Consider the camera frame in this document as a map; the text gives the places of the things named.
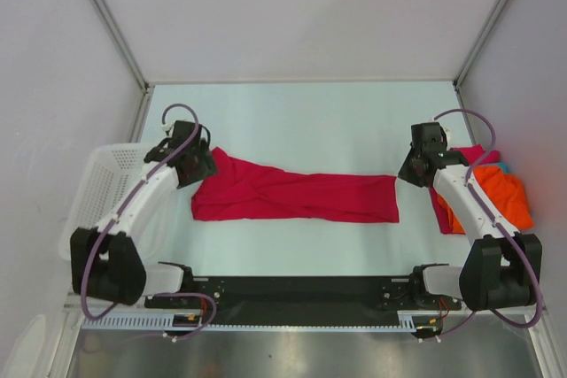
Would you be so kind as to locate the folded teal t shirt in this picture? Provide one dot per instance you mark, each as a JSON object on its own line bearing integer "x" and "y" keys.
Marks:
{"x": 503, "y": 167}

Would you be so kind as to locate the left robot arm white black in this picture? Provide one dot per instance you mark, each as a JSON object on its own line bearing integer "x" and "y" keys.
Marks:
{"x": 118, "y": 259}

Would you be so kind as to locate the folded orange t shirt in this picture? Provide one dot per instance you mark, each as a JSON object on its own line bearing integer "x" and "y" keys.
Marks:
{"x": 507, "y": 194}

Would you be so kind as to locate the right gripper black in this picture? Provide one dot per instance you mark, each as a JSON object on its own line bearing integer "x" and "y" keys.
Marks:
{"x": 405, "y": 173}

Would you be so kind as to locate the white perforated plastic basket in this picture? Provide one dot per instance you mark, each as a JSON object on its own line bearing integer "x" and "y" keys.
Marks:
{"x": 111, "y": 172}

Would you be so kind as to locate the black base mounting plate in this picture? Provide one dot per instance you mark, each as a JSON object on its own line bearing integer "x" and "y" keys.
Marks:
{"x": 316, "y": 301}

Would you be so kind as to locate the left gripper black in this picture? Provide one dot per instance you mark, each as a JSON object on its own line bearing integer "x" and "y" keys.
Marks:
{"x": 207, "y": 167}

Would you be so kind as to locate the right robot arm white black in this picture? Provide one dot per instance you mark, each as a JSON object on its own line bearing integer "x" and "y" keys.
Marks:
{"x": 502, "y": 269}

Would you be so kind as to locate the folded magenta t shirt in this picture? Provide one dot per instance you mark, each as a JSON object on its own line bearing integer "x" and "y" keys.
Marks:
{"x": 447, "y": 221}

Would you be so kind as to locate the white slotted cable duct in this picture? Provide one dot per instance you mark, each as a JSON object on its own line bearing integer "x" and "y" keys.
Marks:
{"x": 165, "y": 322}

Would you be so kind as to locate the crimson red t shirt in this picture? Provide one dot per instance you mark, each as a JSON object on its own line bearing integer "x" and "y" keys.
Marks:
{"x": 242, "y": 190}

